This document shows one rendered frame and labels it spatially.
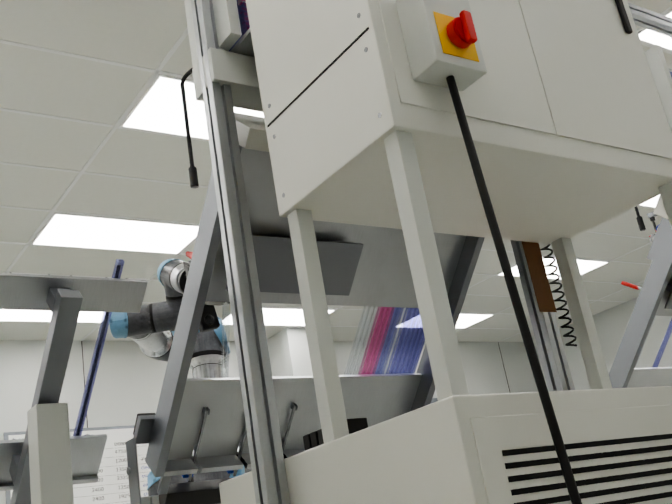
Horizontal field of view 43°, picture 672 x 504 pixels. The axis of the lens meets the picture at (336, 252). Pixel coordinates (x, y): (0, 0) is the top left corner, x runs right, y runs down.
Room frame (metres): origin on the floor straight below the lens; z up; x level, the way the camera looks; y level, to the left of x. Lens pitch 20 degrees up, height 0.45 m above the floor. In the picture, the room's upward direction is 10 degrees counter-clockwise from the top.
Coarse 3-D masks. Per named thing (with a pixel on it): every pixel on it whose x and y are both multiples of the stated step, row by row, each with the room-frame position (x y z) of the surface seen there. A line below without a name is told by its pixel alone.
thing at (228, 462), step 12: (216, 456) 1.91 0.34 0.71; (228, 456) 1.92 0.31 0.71; (288, 456) 2.00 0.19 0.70; (168, 468) 1.82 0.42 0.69; (180, 468) 1.83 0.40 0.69; (192, 468) 1.84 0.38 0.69; (204, 468) 1.86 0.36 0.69; (216, 468) 1.88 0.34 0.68; (228, 468) 1.90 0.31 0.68; (240, 468) 1.92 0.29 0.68
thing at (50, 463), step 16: (32, 416) 1.56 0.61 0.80; (48, 416) 1.56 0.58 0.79; (64, 416) 1.58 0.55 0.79; (32, 432) 1.57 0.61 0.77; (48, 432) 1.56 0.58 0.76; (64, 432) 1.58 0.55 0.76; (32, 448) 1.57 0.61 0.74; (48, 448) 1.56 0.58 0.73; (64, 448) 1.57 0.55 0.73; (32, 464) 1.58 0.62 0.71; (48, 464) 1.56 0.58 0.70; (64, 464) 1.57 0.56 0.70; (32, 480) 1.58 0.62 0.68; (48, 480) 1.55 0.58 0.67; (64, 480) 1.57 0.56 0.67; (32, 496) 1.58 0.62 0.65; (48, 496) 1.55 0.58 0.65; (64, 496) 1.57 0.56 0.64
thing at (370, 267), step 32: (256, 160) 1.50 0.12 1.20; (256, 192) 1.54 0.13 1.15; (256, 224) 1.59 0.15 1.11; (288, 224) 1.63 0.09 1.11; (320, 224) 1.67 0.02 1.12; (352, 224) 1.72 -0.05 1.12; (256, 256) 1.59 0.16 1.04; (288, 256) 1.64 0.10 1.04; (320, 256) 1.68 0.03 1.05; (352, 256) 1.73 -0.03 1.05; (384, 256) 1.82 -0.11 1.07; (448, 256) 1.93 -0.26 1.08; (224, 288) 1.64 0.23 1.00; (288, 288) 1.69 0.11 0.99; (352, 288) 1.83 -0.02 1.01; (384, 288) 1.88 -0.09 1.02; (448, 288) 1.99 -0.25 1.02
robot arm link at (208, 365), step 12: (204, 336) 2.39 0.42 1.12; (216, 336) 2.40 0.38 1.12; (204, 348) 2.39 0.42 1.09; (216, 348) 2.40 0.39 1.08; (192, 360) 2.40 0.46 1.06; (204, 360) 2.40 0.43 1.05; (216, 360) 2.41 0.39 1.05; (204, 372) 2.40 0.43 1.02; (216, 372) 2.41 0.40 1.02; (204, 480) 2.35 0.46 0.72
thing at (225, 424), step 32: (192, 384) 1.75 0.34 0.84; (224, 384) 1.80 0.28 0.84; (288, 384) 1.90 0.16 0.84; (352, 384) 2.01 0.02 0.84; (384, 384) 2.07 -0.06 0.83; (416, 384) 2.13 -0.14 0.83; (192, 416) 1.80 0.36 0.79; (224, 416) 1.85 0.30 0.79; (288, 416) 1.96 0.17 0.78; (352, 416) 2.07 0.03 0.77; (384, 416) 2.14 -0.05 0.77; (192, 448) 1.86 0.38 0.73; (224, 448) 1.91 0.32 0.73; (288, 448) 2.02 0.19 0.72
